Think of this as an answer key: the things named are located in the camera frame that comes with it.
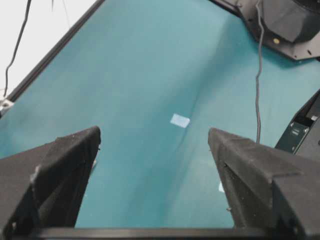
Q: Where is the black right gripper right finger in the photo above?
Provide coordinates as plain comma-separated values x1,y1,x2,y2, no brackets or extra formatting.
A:
208,128,320,240

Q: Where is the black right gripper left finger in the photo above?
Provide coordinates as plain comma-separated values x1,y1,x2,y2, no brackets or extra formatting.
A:
0,126,101,240

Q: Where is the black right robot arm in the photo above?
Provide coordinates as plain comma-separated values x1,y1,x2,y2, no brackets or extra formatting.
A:
0,0,320,228

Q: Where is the blue tape marker left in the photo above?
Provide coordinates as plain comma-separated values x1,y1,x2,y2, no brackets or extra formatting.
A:
170,113,191,129

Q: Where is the black aluminium table frame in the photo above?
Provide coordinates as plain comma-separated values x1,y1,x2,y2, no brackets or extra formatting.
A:
0,0,105,118

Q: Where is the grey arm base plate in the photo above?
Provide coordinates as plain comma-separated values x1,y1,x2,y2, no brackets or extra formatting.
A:
213,0,320,61

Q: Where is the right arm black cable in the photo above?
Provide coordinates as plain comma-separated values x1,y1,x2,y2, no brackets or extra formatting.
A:
254,0,265,145

